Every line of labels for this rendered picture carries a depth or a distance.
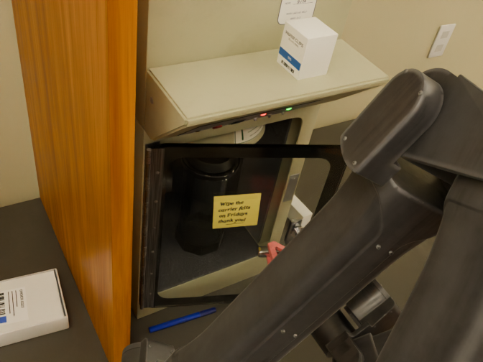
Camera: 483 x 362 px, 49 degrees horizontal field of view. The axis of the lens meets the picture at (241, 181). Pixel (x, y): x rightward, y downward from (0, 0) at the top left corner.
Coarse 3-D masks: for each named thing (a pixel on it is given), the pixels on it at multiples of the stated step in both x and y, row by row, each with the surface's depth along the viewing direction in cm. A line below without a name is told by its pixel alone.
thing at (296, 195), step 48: (192, 144) 75; (240, 144) 77; (288, 144) 78; (192, 192) 81; (240, 192) 83; (288, 192) 85; (192, 240) 89; (240, 240) 91; (288, 240) 93; (192, 288) 98; (240, 288) 101
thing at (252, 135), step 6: (258, 126) 89; (264, 126) 93; (234, 132) 86; (240, 132) 86; (246, 132) 87; (252, 132) 88; (258, 132) 90; (210, 138) 85; (216, 138) 85; (222, 138) 86; (228, 138) 86; (234, 138) 86; (240, 138) 87; (246, 138) 87; (252, 138) 88; (258, 138) 90
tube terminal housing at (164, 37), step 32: (160, 0) 61; (192, 0) 63; (224, 0) 65; (256, 0) 68; (320, 0) 73; (160, 32) 63; (192, 32) 66; (224, 32) 68; (256, 32) 71; (160, 64) 66; (224, 128) 80
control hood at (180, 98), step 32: (192, 64) 68; (224, 64) 69; (256, 64) 70; (352, 64) 75; (160, 96) 64; (192, 96) 63; (224, 96) 64; (256, 96) 65; (288, 96) 66; (320, 96) 69; (160, 128) 66; (192, 128) 64
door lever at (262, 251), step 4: (296, 228) 91; (300, 228) 91; (292, 232) 91; (296, 232) 91; (260, 248) 87; (264, 248) 87; (260, 252) 86; (264, 252) 86; (268, 252) 87; (260, 256) 87; (264, 256) 87; (268, 256) 87
